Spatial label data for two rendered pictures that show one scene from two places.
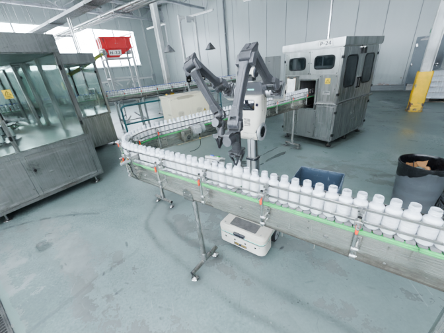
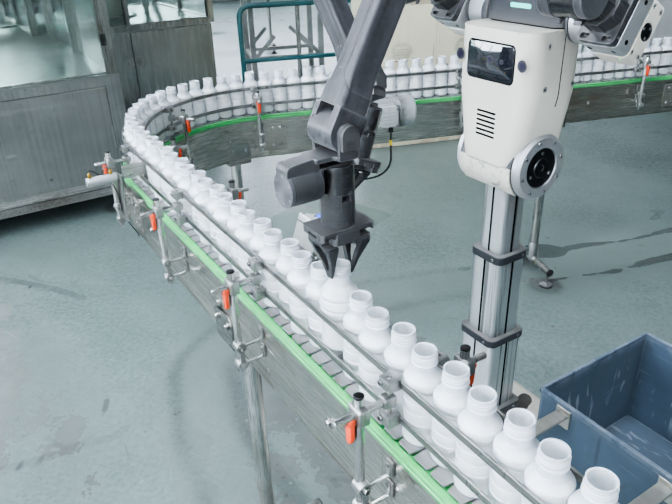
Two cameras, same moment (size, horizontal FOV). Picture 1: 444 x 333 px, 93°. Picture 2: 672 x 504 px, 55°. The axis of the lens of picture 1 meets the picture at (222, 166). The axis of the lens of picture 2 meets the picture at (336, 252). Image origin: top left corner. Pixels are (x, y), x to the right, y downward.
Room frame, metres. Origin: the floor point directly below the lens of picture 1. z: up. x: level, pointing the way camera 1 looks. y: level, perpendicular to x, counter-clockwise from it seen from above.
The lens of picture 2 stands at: (0.26, -0.44, 1.73)
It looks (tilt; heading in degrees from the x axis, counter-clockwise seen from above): 28 degrees down; 21
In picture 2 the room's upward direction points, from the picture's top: 2 degrees counter-clockwise
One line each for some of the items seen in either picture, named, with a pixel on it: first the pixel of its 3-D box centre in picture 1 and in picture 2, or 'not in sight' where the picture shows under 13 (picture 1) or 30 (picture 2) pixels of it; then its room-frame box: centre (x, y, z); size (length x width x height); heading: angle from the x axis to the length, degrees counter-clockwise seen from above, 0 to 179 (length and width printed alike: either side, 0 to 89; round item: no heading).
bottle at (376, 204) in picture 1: (374, 211); not in sight; (0.73, -0.66, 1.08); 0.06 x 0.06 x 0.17
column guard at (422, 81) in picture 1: (419, 91); not in sight; (6.23, -5.97, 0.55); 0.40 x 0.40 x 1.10; 52
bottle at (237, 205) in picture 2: (190, 166); (241, 236); (1.42, 0.23, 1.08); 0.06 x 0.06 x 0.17
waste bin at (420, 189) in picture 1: (416, 187); not in sight; (1.92, -2.14, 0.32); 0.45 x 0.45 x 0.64
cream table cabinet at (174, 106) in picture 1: (187, 116); (422, 63); (5.70, 0.80, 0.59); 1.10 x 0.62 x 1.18; 124
